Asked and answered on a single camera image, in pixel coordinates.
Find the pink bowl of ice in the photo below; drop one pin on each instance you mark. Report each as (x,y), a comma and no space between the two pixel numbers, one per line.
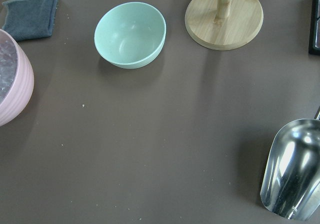
(16,79)

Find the steel ice scoop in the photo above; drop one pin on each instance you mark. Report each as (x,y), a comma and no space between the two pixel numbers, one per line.
(291,181)

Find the green ceramic bowl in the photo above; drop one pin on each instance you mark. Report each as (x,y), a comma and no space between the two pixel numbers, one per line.
(131,35)

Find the wooden mug tree stand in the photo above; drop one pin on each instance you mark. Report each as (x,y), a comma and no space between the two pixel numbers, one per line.
(223,24)

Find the grey folded cloth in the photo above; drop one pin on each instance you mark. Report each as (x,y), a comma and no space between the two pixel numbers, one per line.
(29,19)

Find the wine glass rack tray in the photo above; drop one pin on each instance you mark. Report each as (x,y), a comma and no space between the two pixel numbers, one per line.
(314,32)

